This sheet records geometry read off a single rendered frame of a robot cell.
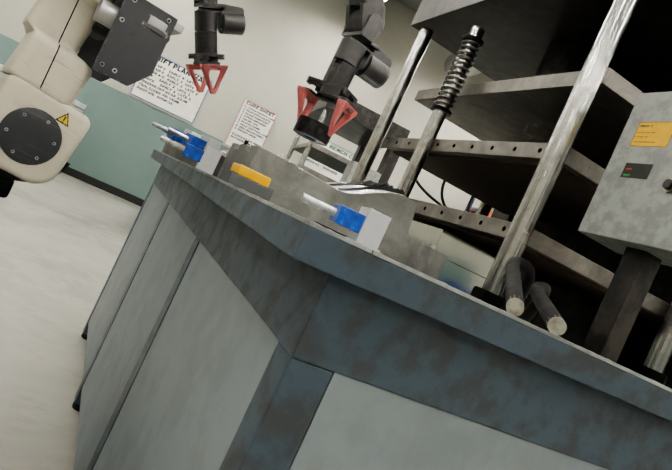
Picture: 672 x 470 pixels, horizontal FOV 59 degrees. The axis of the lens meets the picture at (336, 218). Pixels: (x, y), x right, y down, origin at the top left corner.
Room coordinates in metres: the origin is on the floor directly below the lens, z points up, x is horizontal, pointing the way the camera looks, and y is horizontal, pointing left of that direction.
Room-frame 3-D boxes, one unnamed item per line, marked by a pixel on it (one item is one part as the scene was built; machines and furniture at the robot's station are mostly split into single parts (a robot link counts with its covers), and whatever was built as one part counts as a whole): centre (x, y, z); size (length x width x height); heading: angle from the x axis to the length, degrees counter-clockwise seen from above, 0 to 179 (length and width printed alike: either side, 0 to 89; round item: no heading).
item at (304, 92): (1.26, 0.15, 1.02); 0.07 x 0.07 x 0.09; 63
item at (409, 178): (2.27, -0.19, 1.10); 0.05 x 0.05 x 1.30
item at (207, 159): (1.30, 0.36, 0.83); 0.13 x 0.05 x 0.05; 108
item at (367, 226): (0.88, -0.01, 0.83); 0.13 x 0.05 x 0.05; 104
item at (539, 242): (2.27, -0.62, 1.01); 1.10 x 0.74 x 0.05; 22
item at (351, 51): (1.25, 0.12, 1.16); 0.07 x 0.06 x 0.07; 125
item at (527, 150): (2.27, -0.62, 1.26); 1.10 x 0.74 x 0.05; 22
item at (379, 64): (1.28, 0.09, 1.19); 0.11 x 0.09 x 0.12; 125
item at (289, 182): (1.36, 0.01, 0.87); 0.50 x 0.26 x 0.14; 112
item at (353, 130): (6.37, 0.27, 1.03); 1.54 x 0.94 x 2.06; 15
